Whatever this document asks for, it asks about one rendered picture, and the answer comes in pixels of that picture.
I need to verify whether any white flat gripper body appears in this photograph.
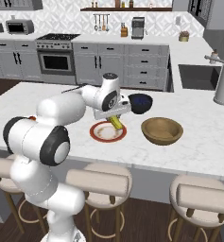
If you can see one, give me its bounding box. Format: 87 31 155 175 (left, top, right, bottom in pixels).
94 99 132 121

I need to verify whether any brown wooden bowl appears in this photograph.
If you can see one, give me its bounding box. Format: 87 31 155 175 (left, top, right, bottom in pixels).
140 116 184 147

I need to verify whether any grey fridge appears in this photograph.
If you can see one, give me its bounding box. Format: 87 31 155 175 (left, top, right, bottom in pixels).
202 0 224 62

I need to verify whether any red rimmed plate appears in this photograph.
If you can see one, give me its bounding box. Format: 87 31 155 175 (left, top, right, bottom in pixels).
89 120 128 144

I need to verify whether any black plate with blue inside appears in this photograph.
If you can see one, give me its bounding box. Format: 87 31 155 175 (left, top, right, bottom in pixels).
128 93 154 115

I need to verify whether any grey base cupboards run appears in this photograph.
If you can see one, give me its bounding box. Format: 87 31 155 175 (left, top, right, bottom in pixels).
0 39 43 82
72 42 171 93

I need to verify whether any beige padded bar stool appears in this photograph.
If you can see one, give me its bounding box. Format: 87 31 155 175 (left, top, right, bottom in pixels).
0 153 49 234
166 173 224 242
64 162 134 242

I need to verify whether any steel oven with hob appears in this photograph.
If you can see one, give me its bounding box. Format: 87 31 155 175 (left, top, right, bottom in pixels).
35 32 82 86

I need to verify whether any wooden knife block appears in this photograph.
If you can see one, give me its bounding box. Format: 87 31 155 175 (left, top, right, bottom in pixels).
120 22 129 39

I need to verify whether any grey coffee machine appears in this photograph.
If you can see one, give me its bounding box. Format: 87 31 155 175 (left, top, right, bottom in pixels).
130 16 148 41

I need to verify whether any dark sink basin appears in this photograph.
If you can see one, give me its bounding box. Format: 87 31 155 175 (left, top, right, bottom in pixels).
178 63 223 92

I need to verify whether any potted plant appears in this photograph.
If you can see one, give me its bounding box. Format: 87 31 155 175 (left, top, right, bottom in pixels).
178 29 191 43

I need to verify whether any grey sink tap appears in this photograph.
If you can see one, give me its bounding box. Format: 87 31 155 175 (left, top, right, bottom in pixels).
204 54 224 64

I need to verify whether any small soap bottle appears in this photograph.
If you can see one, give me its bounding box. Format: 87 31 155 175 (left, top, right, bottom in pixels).
210 48 220 61

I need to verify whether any grey toaster oven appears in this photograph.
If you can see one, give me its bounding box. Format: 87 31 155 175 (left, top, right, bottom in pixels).
5 18 35 36

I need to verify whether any rail with hanging tools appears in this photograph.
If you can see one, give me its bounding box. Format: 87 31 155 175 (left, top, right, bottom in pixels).
93 12 112 33

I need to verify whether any brown wall shelf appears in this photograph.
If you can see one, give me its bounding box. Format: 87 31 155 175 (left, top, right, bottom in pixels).
79 7 174 13

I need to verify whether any grey wall cupboard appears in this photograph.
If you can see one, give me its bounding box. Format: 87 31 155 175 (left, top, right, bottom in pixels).
0 0 43 11

